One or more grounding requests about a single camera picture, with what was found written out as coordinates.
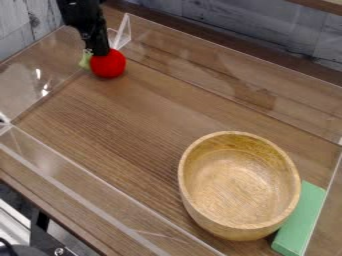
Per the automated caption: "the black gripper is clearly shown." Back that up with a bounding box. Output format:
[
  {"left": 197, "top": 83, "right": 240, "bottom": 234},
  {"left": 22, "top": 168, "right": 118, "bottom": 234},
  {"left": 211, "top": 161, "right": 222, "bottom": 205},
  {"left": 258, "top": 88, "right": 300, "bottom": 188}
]
[{"left": 56, "top": 0, "right": 110, "bottom": 56}]

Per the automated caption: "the red plush strawberry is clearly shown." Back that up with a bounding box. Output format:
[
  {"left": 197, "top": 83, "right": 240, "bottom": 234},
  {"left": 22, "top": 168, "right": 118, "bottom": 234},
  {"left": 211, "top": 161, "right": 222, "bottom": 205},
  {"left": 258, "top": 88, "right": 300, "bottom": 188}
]
[{"left": 79, "top": 49, "right": 127, "bottom": 79}]

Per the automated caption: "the wooden bowl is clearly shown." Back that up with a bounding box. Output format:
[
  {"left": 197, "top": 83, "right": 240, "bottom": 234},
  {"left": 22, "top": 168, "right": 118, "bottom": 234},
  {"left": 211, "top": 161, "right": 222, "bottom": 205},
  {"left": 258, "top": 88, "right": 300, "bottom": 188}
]
[{"left": 178, "top": 131, "right": 301, "bottom": 241}]

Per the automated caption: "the green rectangular block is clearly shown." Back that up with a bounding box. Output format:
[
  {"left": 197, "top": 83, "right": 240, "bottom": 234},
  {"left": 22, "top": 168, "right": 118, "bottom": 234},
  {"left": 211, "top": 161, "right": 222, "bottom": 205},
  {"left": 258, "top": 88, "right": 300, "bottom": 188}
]
[{"left": 272, "top": 181, "right": 326, "bottom": 256}]

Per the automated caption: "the clear acrylic corner bracket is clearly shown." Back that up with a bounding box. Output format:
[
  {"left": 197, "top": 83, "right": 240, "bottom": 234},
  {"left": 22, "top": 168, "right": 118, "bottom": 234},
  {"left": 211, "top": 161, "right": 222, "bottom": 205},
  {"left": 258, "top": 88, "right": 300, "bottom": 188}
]
[{"left": 107, "top": 14, "right": 131, "bottom": 50}]

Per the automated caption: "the clear acrylic enclosure wall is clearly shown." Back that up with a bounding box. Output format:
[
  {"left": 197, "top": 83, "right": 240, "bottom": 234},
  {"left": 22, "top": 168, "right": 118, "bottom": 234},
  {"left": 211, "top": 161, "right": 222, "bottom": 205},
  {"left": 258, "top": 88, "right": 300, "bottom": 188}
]
[{"left": 0, "top": 9, "right": 342, "bottom": 256}]

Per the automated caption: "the black table leg frame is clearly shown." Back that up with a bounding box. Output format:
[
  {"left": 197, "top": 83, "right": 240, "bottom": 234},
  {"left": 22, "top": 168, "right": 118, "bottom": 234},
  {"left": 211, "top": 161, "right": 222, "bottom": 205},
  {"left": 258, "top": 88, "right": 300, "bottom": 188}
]
[{"left": 28, "top": 208, "right": 91, "bottom": 256}]

